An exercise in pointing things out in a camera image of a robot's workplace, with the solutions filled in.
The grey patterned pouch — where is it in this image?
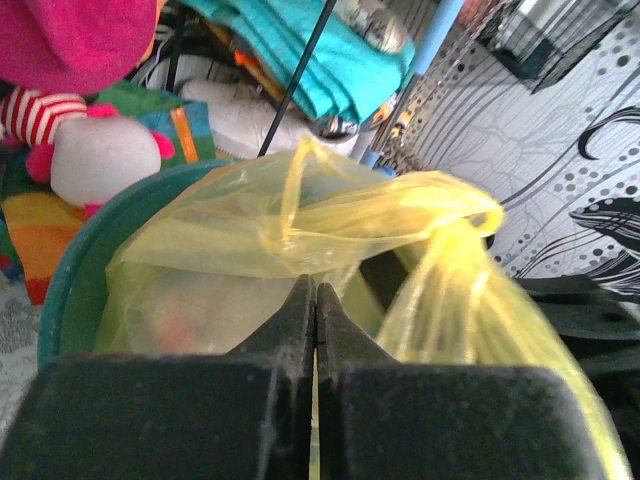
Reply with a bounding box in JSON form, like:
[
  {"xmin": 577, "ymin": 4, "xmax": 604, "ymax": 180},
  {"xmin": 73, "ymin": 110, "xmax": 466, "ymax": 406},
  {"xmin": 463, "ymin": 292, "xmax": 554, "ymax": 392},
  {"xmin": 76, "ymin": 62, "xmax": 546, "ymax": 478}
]
[{"xmin": 333, "ymin": 0, "xmax": 409, "ymax": 54}]

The pink striped plush doll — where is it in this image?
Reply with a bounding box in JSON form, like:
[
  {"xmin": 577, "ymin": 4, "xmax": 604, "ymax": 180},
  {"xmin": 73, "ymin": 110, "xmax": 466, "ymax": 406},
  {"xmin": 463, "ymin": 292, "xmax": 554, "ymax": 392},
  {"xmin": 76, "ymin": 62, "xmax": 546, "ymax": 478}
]
[{"xmin": 1, "ymin": 87, "xmax": 175, "ymax": 217}]

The yellow-green trash bag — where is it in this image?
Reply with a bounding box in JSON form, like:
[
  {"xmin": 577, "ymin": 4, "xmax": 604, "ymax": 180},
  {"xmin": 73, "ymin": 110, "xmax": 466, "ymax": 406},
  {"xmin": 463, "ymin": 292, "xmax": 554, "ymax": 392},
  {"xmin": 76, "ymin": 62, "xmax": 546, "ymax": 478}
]
[{"xmin": 95, "ymin": 139, "xmax": 631, "ymax": 479}]

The rainbow striped box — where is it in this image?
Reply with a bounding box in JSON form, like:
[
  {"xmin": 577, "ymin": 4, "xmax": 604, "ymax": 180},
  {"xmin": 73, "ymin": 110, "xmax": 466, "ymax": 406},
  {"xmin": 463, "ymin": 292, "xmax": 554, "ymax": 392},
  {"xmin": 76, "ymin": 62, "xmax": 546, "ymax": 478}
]
[{"xmin": 1, "ymin": 81, "xmax": 216, "ymax": 305}]

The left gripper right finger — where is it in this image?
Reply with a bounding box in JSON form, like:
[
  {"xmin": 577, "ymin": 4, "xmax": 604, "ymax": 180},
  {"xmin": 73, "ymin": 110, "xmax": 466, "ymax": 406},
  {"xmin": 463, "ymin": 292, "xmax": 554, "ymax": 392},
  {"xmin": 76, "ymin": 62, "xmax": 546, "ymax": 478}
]
[{"xmin": 316, "ymin": 284, "xmax": 605, "ymax": 479}]

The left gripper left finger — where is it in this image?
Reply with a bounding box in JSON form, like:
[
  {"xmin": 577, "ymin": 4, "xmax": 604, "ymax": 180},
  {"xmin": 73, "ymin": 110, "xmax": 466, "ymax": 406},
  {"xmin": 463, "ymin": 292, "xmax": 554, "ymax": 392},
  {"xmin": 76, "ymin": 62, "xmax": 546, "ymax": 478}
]
[{"xmin": 1, "ymin": 276, "xmax": 316, "ymax": 479}]

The teal folded cloth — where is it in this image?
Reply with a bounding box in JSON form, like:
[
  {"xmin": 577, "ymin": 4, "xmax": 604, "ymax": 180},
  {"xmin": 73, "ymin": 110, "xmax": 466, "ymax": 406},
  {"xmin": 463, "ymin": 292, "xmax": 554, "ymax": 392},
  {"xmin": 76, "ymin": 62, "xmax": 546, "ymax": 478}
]
[{"xmin": 185, "ymin": 1, "xmax": 415, "ymax": 124}]

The blue handled mop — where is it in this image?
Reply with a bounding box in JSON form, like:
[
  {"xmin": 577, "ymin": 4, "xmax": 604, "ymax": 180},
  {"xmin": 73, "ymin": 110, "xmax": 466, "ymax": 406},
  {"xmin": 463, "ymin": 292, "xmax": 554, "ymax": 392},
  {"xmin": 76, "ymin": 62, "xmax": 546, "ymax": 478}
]
[{"xmin": 359, "ymin": 0, "xmax": 465, "ymax": 169}]

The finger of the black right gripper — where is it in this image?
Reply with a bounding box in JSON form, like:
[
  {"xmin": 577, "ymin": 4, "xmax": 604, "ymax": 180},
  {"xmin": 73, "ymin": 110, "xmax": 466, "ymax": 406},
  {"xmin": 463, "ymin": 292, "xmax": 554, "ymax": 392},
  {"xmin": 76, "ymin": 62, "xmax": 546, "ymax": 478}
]
[{"xmin": 359, "ymin": 244, "xmax": 640, "ymax": 381}]

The teal plastic trash bin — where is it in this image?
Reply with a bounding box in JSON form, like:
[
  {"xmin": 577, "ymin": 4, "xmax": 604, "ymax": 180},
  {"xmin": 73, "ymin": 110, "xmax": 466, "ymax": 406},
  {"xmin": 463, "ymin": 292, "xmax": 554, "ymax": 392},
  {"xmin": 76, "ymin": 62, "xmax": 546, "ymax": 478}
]
[{"xmin": 38, "ymin": 159, "xmax": 233, "ymax": 368}]

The white quilted bag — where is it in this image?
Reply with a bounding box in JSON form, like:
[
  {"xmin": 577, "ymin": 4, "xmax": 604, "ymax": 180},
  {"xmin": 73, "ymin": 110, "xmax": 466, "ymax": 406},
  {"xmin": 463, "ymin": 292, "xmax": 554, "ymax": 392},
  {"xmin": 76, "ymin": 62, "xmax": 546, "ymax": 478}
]
[{"xmin": 175, "ymin": 54, "xmax": 358, "ymax": 159}]

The black wire basket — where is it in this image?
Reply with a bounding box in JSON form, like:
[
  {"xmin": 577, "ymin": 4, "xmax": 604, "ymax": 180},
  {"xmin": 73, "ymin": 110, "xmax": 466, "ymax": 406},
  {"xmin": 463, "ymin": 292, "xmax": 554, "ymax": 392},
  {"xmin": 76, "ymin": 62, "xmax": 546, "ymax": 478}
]
[{"xmin": 479, "ymin": 0, "xmax": 639, "ymax": 94}]

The magenta fabric bag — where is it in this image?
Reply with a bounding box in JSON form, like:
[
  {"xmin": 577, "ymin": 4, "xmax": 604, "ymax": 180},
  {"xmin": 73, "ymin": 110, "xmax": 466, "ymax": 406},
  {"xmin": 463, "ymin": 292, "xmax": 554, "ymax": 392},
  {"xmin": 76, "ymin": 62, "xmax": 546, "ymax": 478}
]
[{"xmin": 1, "ymin": 1, "xmax": 165, "ymax": 94}]

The black metal shelf rack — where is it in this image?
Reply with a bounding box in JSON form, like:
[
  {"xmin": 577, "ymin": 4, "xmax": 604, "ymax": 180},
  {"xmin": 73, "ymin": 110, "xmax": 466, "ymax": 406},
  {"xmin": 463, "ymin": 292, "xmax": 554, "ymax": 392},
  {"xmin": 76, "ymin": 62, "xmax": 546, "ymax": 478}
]
[{"xmin": 182, "ymin": 1, "xmax": 336, "ymax": 155}]

